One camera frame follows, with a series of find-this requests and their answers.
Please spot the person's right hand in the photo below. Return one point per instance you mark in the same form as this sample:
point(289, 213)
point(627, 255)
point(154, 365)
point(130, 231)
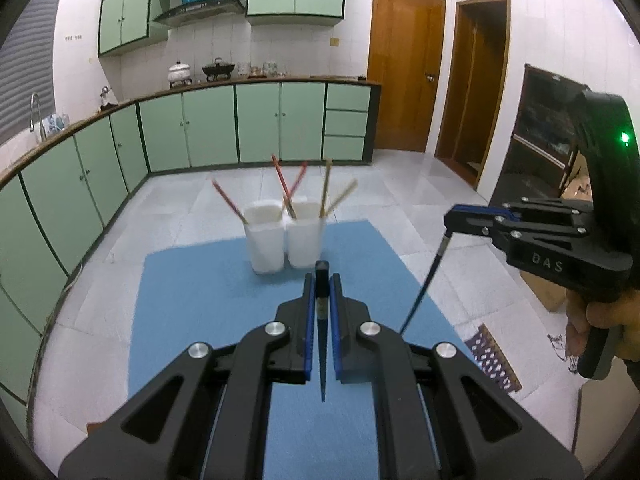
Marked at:
point(607, 316)

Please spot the black wok on stand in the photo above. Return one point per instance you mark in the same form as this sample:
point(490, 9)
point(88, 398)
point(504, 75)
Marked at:
point(218, 68)

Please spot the steel range hood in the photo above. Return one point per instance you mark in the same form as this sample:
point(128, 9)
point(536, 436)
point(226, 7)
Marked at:
point(200, 11)

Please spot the white plastic cup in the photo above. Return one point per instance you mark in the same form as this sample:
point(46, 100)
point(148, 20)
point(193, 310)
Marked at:
point(305, 240)
point(264, 245)

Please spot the beige wooden chopstick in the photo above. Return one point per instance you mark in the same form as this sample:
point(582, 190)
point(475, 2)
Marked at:
point(341, 196)
point(326, 185)

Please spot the brown countertop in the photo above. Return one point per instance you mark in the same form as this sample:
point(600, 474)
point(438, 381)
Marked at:
point(345, 80)

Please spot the closed wooden door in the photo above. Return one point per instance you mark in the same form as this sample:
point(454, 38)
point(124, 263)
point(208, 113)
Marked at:
point(400, 65)

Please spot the metal sink faucet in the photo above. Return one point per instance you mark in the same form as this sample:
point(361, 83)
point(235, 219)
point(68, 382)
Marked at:
point(34, 105)

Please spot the green drawer stack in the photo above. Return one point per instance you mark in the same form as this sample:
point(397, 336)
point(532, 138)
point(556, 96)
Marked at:
point(346, 122)

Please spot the blue mat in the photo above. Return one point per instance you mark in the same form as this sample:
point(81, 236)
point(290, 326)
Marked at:
point(200, 310)

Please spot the glass jar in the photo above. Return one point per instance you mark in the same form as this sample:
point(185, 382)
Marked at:
point(270, 68)
point(243, 68)

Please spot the red chopstick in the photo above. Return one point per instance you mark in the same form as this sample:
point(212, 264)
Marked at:
point(298, 180)
point(227, 202)
point(280, 177)

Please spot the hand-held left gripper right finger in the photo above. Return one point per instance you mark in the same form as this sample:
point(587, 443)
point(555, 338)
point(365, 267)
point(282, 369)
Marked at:
point(336, 332)

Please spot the metal kettle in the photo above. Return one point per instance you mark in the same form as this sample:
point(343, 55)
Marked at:
point(105, 94)

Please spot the white cooking pot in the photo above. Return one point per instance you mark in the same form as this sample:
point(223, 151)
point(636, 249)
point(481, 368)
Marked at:
point(179, 72)

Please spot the black chopstick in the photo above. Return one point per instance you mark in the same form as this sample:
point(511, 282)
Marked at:
point(425, 285)
point(322, 360)

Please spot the open wooden door frame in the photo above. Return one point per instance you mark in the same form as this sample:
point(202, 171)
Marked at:
point(470, 90)

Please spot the green base cabinets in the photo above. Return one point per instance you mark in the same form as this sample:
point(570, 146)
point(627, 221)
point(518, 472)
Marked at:
point(210, 125)

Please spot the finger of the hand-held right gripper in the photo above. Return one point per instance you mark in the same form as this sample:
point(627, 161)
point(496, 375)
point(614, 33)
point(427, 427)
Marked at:
point(550, 208)
point(465, 220)

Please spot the dark glass cabinet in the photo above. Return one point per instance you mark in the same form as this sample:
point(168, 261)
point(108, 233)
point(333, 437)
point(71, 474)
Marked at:
point(540, 125)

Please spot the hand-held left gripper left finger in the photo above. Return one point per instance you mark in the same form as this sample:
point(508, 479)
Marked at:
point(310, 322)

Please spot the grey window blinds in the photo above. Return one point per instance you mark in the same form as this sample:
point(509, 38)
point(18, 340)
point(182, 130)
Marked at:
point(25, 60)

